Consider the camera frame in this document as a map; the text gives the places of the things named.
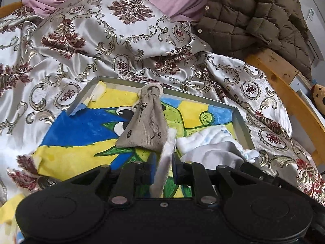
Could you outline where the white sock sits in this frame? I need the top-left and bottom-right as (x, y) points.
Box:
(149, 128), (177, 198)

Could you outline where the white quilted baby cloth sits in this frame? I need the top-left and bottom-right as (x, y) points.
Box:
(176, 125), (259, 170)

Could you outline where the beige drawstring pouch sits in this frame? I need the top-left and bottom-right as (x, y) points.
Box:
(116, 83), (168, 152)

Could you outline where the grey tray with painting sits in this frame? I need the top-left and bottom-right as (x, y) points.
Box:
(0, 75), (256, 244)

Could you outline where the floral satin bedspread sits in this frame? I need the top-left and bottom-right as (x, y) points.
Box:
(1, 7), (324, 203)

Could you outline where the floral satin pillow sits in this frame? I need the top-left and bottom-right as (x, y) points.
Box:
(32, 0), (211, 62)

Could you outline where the brown quilted jacket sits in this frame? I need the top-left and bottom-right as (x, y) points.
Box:
(196, 0), (312, 80)

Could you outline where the wooden bed frame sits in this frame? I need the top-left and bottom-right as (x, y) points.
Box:
(0, 0), (325, 166)

